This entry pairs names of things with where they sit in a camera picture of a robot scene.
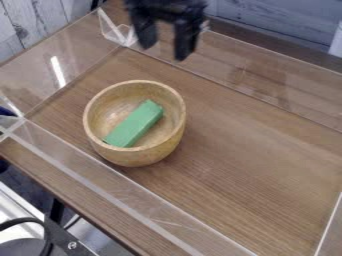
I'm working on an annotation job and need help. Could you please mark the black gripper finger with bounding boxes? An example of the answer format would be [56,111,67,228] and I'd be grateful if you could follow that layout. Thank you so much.
[174,14,204,61]
[130,9,158,49]

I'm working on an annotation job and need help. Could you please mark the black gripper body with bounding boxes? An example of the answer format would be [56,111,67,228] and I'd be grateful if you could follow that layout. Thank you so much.
[124,0,207,25]

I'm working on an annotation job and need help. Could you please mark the green rectangular block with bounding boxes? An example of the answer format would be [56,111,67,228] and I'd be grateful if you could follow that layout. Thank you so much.
[103,100,164,148]

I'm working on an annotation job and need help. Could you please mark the wooden brown bowl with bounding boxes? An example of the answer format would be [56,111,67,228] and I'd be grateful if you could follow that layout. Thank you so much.
[83,80,187,167]

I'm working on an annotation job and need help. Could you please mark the black table leg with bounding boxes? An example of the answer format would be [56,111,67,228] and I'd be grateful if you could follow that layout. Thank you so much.
[49,199,66,224]

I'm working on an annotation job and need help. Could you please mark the clear acrylic corner bracket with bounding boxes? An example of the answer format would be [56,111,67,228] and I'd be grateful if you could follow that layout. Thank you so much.
[98,8,138,47]

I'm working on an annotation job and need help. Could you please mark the clear acrylic tray wall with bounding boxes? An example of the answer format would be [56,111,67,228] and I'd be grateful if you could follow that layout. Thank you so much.
[0,95,257,256]

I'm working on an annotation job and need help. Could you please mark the black cable bottom left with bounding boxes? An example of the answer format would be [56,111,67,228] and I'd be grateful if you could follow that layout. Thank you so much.
[0,217,52,256]

